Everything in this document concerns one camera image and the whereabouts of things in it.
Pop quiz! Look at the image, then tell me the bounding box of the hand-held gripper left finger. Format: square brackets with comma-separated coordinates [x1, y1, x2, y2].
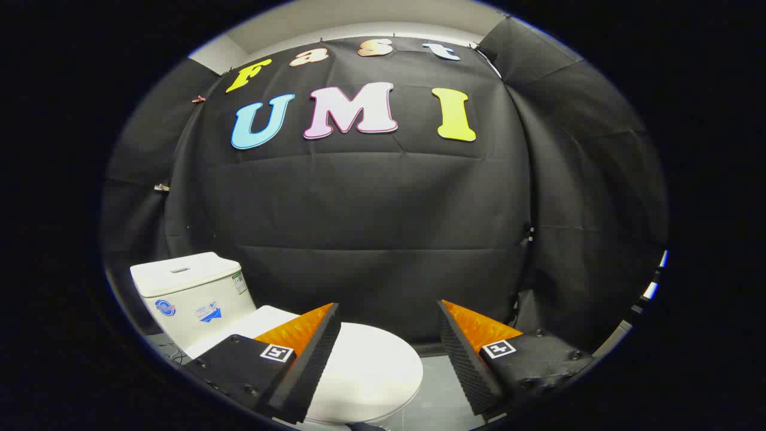
[183, 302, 342, 424]

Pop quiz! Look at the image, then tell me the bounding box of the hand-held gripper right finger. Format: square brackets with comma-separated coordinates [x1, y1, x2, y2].
[437, 299, 594, 418]

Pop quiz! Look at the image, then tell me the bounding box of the white toilet lid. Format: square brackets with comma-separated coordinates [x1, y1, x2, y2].
[186, 305, 424, 424]

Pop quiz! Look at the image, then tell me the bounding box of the white toilet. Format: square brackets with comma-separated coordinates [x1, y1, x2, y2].
[130, 251, 384, 430]

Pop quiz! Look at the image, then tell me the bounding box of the grey panel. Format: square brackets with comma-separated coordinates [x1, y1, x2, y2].
[595, 320, 633, 360]

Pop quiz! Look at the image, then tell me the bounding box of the black backdrop cloth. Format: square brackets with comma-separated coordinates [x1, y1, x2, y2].
[99, 18, 670, 360]

